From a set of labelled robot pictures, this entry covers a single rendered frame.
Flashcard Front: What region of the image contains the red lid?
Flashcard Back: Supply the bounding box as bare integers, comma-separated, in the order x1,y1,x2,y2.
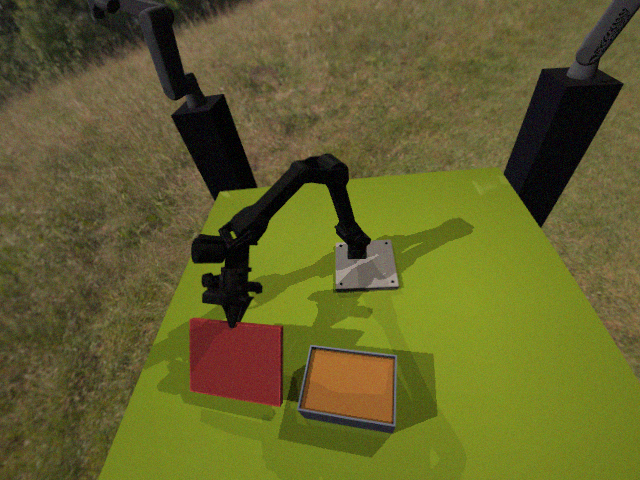
189,317,284,407

